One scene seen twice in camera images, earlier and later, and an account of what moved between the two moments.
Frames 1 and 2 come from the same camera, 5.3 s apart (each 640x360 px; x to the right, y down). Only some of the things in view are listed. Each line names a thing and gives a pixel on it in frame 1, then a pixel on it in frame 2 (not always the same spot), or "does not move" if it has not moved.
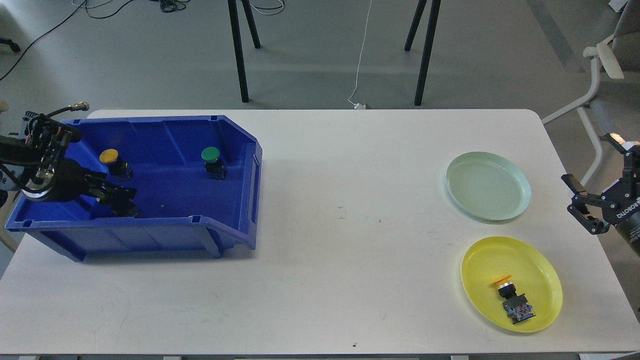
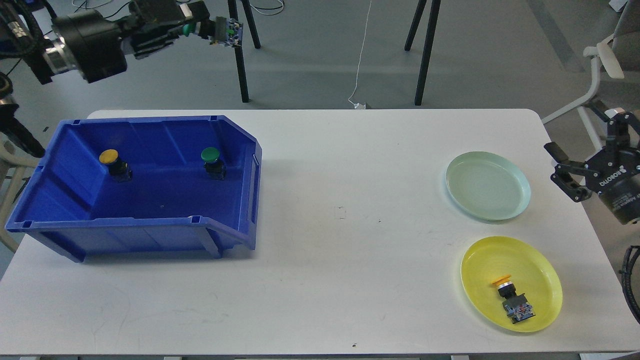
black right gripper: [618, 202] -> [614, 172]
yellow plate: [531, 274] does not move
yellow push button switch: [119, 170] does not move
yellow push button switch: [516, 306] does not move
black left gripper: [65, 180] -> [95, 42]
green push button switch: [215, 167] does not move
